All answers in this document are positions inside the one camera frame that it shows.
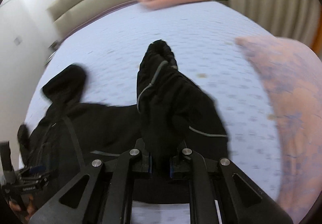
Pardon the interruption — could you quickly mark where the pink floral pillow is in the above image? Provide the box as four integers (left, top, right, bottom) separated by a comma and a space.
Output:
235, 36, 321, 223

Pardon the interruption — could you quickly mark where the person's left hand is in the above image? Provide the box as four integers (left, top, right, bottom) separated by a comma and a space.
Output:
8, 194, 36, 223

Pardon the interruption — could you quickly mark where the black garment with grey trim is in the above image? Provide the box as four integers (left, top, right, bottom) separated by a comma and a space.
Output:
18, 40, 228, 207

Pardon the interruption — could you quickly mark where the lavender floral quilted bedspread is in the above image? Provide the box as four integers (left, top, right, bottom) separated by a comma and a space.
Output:
26, 2, 282, 223

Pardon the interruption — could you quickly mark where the white wardrobe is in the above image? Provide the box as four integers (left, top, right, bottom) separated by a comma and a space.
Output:
1, 0, 50, 166

